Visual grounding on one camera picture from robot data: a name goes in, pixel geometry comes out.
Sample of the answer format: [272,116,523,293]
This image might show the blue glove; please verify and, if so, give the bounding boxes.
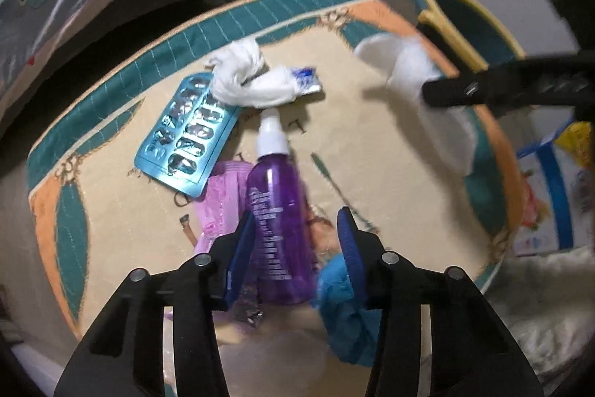
[313,254,381,368]

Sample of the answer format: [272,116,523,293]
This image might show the white cotton pad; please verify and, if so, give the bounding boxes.
[353,32,480,177]

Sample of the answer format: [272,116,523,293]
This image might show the purple spray bottle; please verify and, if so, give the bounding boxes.
[247,108,316,305]

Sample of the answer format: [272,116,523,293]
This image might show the pink wrapper packet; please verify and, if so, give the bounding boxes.
[194,160,253,254]

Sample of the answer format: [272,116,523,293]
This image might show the teal pill blister pack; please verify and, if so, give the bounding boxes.
[134,71,240,198]

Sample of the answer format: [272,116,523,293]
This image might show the small blue white sachet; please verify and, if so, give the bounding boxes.
[289,67,323,97]

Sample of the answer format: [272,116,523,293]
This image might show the white tissue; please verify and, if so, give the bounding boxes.
[205,38,299,109]

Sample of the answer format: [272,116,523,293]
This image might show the yellow teal trash bin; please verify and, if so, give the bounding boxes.
[411,0,525,73]

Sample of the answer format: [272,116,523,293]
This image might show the blue white package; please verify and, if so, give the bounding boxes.
[513,122,594,257]

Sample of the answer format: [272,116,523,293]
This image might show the patterned teal orange cushion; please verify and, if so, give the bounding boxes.
[26,0,528,336]

